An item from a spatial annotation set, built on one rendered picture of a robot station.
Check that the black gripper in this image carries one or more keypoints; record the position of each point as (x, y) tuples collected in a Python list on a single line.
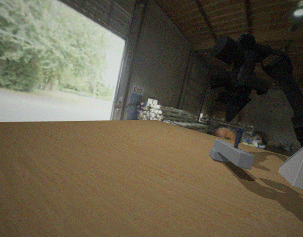
[(237, 95)]

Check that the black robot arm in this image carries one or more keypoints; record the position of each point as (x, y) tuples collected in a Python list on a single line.
[(246, 52)]

